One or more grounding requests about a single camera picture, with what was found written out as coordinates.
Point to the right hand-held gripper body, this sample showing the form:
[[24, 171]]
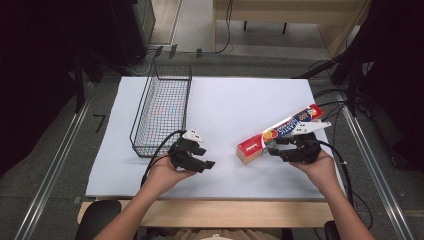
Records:
[[304, 150]]

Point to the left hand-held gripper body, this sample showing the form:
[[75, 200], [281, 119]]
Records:
[[180, 153]]

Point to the long plastic wrap box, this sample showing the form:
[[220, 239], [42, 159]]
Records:
[[255, 146]]

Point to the person's left hand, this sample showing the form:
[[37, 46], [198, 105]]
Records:
[[165, 175]]

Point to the person's right hand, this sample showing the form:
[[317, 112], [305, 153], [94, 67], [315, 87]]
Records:
[[321, 170]]

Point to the wooden table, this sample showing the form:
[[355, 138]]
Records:
[[226, 213]]

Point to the white table mat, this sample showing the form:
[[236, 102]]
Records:
[[230, 103]]

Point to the black metal stand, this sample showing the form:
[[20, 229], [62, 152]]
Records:
[[353, 83], [79, 83]]

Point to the black chair armrest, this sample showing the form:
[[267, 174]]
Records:
[[330, 231], [96, 216]]

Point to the dark curtain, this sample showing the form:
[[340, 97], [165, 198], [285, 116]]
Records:
[[393, 66], [36, 73]]

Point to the light wooden desk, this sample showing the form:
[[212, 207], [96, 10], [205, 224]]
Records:
[[286, 8]]

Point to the dark cabinet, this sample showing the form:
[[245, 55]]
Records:
[[143, 23]]

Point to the metal floor rail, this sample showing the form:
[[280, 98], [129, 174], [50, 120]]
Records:
[[373, 166], [55, 166]]

